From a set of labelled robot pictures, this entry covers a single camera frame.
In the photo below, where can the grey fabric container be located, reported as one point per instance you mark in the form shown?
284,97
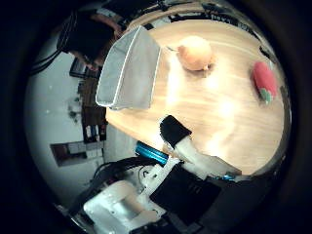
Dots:
130,74

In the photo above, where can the red plush toy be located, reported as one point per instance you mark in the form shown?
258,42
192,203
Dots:
265,79

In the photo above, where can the dark wooden shelf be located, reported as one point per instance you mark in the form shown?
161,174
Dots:
92,110

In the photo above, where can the orange plush toy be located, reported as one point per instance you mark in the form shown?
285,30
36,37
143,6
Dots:
195,53

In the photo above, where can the brown wall cabinet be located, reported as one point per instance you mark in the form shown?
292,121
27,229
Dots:
76,152

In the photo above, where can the blue metal cylinder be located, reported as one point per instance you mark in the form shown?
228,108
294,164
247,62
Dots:
151,152

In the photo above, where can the person in black shirt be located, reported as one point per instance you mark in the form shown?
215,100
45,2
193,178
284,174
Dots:
86,37

